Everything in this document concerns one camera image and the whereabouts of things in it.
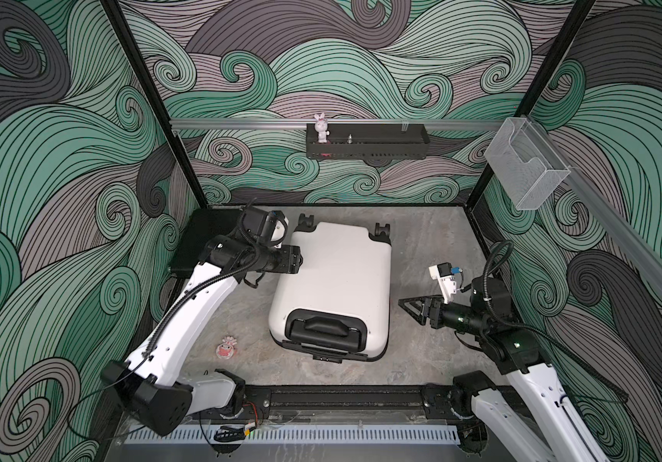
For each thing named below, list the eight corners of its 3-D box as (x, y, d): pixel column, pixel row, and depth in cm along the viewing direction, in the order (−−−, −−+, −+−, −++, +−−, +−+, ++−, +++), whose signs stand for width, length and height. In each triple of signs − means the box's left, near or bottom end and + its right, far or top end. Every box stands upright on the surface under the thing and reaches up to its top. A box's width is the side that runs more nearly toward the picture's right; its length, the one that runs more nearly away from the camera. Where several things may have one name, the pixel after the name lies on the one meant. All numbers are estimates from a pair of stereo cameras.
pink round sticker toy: (218, 359, 82) (214, 355, 80) (222, 340, 86) (219, 336, 83) (235, 359, 82) (232, 355, 80) (239, 340, 86) (236, 336, 83)
